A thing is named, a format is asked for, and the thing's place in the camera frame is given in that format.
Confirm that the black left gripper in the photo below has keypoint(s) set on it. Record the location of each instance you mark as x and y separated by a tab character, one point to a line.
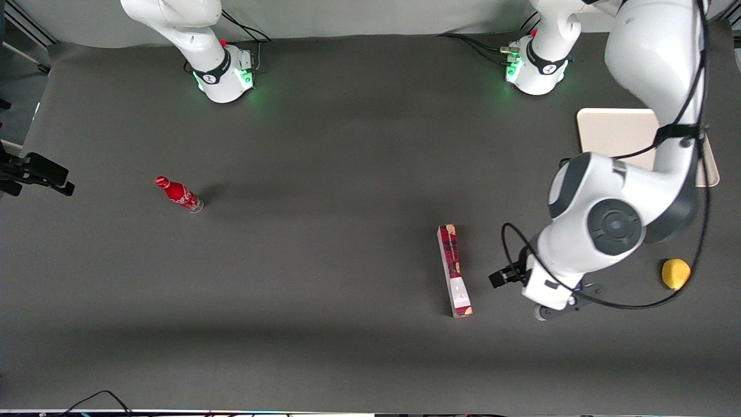
512	271

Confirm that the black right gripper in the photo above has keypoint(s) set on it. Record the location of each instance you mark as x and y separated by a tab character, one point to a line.
6	168

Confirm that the red cookie box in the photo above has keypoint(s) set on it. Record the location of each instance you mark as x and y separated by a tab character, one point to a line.
454	272

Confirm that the beige rectangular tray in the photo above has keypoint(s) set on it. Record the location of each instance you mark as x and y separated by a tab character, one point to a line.
613	130

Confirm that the red cola bottle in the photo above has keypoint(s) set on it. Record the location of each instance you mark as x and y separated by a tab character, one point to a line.
179	194

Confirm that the yellow lemon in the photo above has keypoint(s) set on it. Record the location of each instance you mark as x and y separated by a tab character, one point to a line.
674	274

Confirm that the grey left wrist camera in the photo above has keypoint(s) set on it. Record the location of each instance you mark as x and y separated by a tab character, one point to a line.
547	313

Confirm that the aluminium frame profile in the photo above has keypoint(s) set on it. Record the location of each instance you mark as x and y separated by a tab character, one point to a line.
29	26

